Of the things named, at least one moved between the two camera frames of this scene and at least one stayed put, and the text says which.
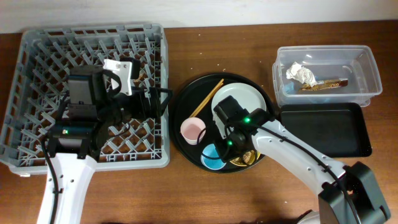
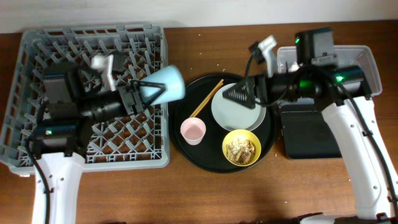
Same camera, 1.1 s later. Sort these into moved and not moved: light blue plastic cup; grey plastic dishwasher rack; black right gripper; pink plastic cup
Moved: light blue plastic cup; black right gripper
Not moved: pink plastic cup; grey plastic dishwasher rack
